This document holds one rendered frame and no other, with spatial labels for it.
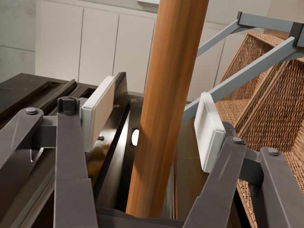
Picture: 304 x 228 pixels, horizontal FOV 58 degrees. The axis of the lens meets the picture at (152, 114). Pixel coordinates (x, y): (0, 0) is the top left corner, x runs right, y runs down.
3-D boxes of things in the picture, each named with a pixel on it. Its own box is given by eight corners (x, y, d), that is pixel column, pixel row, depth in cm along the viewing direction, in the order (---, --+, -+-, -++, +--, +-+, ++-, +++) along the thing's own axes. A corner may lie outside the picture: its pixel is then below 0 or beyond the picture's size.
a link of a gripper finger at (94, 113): (90, 153, 17) (78, 151, 17) (112, 110, 23) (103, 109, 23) (93, 108, 16) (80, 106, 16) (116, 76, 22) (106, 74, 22)
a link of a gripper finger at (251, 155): (228, 158, 14) (284, 167, 14) (214, 119, 19) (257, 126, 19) (220, 181, 15) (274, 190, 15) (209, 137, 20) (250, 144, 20)
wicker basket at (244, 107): (280, 158, 126) (221, 148, 126) (249, 111, 178) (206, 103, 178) (323, 53, 106) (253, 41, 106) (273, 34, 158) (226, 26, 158)
